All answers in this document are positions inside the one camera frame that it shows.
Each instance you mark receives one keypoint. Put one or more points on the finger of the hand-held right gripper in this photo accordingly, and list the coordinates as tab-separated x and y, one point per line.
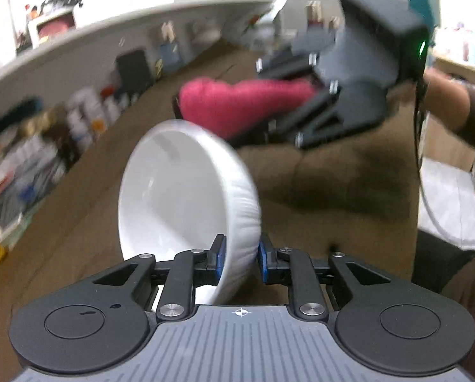
285	129
289	65

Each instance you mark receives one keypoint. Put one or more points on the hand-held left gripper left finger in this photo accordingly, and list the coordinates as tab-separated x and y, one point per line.
220	258

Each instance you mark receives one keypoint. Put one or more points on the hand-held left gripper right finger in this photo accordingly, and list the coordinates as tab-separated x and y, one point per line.
262	260

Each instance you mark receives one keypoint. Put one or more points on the pink cloth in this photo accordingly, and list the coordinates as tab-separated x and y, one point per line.
229	99

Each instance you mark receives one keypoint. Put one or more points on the white bowl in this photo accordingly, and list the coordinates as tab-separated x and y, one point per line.
173	191

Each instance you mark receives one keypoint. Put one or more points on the person's right forearm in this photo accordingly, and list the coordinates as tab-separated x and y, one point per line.
448	95

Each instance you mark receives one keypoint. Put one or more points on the blue perfume bottle silver cap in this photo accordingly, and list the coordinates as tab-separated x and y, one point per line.
169	53

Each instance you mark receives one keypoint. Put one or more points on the cardboard box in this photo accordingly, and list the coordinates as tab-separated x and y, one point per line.
440	147

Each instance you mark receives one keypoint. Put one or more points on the black rectangular object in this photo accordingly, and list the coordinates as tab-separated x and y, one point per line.
133	72

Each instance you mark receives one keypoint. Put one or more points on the white sheet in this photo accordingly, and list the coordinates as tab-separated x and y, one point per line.
448	195

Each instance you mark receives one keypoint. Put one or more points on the person's leg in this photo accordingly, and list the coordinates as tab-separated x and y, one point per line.
460	286

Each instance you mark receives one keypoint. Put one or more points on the black brush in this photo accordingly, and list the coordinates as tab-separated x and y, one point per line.
18	113

